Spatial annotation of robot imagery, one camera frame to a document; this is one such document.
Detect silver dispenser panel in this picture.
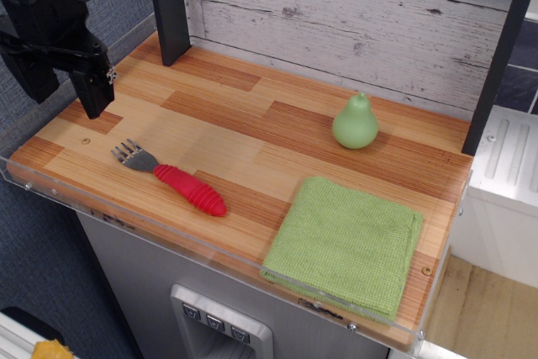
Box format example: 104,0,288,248
170,284,274,359

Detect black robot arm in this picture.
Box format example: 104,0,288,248
1,0,116,119

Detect white and black left object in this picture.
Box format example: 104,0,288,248
1,313,65,359

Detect green folded cloth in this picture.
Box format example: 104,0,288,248
260,177,423,321

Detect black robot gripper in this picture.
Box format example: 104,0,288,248
1,0,115,119

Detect grey toy fridge cabinet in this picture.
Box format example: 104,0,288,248
79,214,389,358

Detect green toy pear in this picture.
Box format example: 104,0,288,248
332,92,378,150

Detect dark frame post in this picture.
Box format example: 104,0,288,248
462,0,531,156
152,0,191,66

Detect white toy sink unit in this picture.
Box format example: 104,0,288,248
449,106,537,287

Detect dark left frame post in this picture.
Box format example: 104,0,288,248
152,0,191,66

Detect clear acrylic table guard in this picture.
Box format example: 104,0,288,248
1,23,471,351

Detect yellow object at corner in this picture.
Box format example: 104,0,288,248
30,340,75,359

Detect dark right frame post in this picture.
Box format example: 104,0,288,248
462,0,531,156

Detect red handled metal fork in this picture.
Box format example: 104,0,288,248
111,139,227,217

